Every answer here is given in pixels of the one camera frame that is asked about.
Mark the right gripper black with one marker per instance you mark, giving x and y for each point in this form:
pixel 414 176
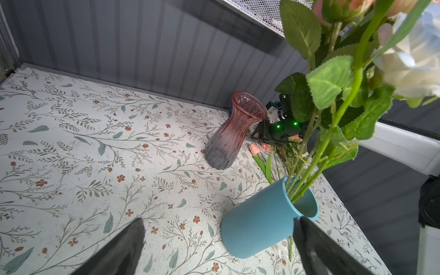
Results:
pixel 279 133

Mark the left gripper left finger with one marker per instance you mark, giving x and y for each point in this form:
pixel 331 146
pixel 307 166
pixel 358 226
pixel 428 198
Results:
pixel 120 256

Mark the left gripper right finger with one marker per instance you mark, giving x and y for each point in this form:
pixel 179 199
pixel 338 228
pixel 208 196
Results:
pixel 321 255

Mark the pink tulip stem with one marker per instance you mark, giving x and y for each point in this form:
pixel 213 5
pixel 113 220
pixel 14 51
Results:
pixel 265 166

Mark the teal ceramic vase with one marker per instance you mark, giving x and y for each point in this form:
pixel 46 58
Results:
pixel 265 219

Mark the pink glass vase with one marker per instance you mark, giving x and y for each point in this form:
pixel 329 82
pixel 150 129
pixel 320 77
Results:
pixel 223 147

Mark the cream white rose stem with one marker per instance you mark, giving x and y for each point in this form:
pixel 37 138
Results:
pixel 408 56

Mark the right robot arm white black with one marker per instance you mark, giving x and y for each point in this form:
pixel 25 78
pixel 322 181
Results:
pixel 392 189

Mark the bunch of artificial flowers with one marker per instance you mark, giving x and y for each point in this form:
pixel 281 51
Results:
pixel 288 153

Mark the floral table mat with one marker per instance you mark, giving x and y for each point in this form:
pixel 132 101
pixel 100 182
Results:
pixel 81 160

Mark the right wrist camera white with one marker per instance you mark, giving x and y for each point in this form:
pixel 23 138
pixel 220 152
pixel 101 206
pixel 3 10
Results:
pixel 274 112

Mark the white wire mesh basket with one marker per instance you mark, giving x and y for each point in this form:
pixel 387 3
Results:
pixel 263 12

